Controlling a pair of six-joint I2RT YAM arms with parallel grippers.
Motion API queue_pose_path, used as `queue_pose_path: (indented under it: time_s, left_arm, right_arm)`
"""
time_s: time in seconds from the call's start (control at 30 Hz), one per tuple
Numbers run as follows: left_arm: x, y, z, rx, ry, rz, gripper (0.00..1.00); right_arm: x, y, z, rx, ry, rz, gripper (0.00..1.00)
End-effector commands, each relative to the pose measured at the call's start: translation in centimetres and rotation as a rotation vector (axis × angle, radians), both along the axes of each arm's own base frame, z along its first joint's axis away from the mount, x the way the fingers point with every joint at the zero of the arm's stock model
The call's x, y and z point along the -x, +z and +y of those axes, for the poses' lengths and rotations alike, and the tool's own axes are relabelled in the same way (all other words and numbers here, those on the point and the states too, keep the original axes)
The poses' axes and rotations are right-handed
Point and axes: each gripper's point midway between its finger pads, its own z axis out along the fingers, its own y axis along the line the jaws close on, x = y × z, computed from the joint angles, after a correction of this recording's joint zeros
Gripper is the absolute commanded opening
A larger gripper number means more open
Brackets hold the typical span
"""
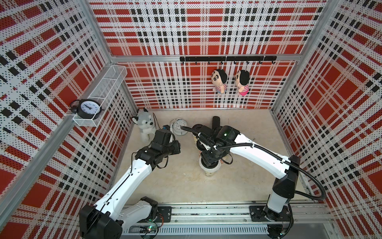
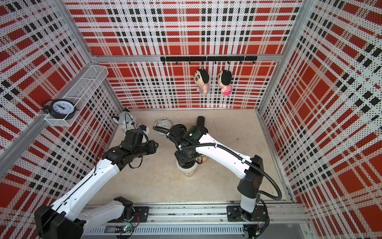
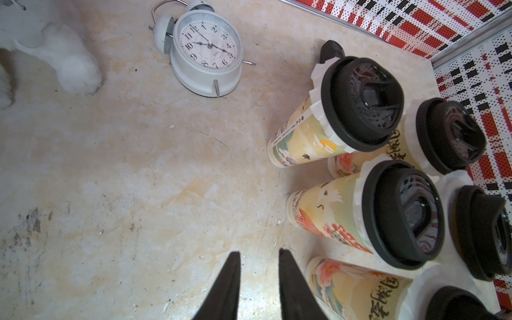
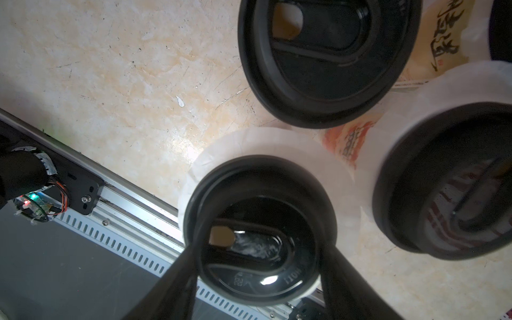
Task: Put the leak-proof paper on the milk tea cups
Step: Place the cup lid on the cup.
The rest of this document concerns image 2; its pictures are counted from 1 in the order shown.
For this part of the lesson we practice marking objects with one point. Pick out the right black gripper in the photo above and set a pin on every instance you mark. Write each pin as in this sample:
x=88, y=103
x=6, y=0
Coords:
x=181, y=160

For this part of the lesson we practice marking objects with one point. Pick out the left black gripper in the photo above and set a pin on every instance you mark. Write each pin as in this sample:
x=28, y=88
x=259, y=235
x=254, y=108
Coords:
x=152, y=149

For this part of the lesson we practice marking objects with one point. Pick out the translucent paper disc front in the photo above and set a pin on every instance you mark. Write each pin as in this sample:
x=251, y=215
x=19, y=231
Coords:
x=191, y=166

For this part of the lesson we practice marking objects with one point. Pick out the paper cup red flowers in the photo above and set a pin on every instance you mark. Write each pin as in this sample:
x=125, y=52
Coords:
x=202, y=159

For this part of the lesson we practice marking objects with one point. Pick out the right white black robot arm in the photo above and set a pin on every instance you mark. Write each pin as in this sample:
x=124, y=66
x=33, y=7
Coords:
x=254, y=181

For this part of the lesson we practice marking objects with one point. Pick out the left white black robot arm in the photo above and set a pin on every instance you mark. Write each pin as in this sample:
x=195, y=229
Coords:
x=64, y=218

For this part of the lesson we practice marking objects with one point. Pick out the black glasses case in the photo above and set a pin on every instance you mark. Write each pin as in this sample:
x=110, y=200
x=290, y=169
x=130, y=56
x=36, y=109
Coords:
x=201, y=122

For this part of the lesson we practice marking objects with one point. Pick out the white twin-bell alarm clock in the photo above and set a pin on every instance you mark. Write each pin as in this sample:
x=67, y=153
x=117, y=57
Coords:
x=162, y=126

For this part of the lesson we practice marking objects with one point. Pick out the grey husky plush toy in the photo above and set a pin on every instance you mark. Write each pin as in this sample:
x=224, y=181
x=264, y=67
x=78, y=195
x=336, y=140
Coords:
x=126, y=120

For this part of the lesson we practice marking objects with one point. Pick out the hanging boy doll striped shirt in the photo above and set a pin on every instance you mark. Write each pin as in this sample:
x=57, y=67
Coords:
x=202, y=80

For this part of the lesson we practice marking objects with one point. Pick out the hanging doll pink shirt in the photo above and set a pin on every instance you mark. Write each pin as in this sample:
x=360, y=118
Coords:
x=225, y=82

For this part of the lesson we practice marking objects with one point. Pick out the black alarm clock on shelf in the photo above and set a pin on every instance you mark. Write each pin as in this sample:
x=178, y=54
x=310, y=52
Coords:
x=59, y=109

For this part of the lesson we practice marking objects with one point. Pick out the green circuit board with wires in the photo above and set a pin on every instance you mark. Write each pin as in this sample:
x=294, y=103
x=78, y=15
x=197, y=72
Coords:
x=125, y=232

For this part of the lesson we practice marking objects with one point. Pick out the white wire wall shelf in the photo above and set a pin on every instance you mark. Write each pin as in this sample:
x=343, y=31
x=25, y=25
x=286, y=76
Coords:
x=81, y=92

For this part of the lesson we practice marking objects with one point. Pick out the black wall hook rail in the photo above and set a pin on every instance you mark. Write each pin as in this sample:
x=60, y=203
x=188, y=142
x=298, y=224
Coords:
x=190, y=59

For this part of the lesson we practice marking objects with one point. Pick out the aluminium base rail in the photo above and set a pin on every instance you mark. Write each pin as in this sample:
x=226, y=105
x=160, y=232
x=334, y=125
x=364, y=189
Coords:
x=276, y=220

